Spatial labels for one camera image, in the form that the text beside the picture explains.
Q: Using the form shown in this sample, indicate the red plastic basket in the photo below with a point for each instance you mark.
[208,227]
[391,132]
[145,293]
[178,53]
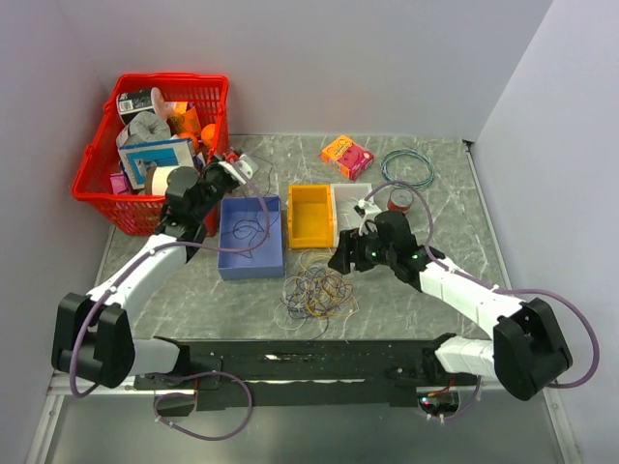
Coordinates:
[138,214]

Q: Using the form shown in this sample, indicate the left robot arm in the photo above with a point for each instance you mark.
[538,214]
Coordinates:
[93,336]

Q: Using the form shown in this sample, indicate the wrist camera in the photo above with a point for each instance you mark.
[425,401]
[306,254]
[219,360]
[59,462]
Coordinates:
[366,209]
[241,169]

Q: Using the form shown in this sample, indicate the orange ball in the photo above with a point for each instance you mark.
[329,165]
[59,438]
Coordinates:
[208,134]

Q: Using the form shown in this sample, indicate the magenta packet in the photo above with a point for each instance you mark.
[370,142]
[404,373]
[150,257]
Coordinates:
[120,184]

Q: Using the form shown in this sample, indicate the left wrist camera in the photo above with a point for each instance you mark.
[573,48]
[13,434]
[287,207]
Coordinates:
[241,169]

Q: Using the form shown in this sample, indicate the red white soup can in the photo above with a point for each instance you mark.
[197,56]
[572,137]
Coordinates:
[400,200]

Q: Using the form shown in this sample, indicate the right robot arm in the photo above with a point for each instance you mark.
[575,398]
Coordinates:
[525,349]

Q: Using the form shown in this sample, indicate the yellow plastic bin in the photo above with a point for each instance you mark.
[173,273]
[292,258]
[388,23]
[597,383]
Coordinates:
[310,216]

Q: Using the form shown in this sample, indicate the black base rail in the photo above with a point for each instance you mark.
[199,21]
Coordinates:
[233,373]

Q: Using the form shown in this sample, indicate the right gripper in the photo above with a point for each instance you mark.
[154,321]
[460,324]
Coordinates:
[351,241]

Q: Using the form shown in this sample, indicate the orange pink snack box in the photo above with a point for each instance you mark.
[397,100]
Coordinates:
[350,158]

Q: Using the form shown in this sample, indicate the blue white box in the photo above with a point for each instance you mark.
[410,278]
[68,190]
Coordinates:
[137,159]

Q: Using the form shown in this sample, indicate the black white box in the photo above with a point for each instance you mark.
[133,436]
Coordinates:
[130,104]

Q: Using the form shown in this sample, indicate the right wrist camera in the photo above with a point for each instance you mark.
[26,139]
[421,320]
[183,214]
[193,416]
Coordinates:
[366,209]

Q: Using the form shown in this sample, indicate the orange snack packet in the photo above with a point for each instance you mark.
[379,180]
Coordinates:
[184,119]

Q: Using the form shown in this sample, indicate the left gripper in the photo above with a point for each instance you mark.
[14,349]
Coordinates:
[218,167]

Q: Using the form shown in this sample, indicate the white plastic bin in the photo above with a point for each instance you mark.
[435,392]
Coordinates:
[345,198]

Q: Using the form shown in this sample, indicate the blue open box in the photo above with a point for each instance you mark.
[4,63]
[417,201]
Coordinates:
[244,226]

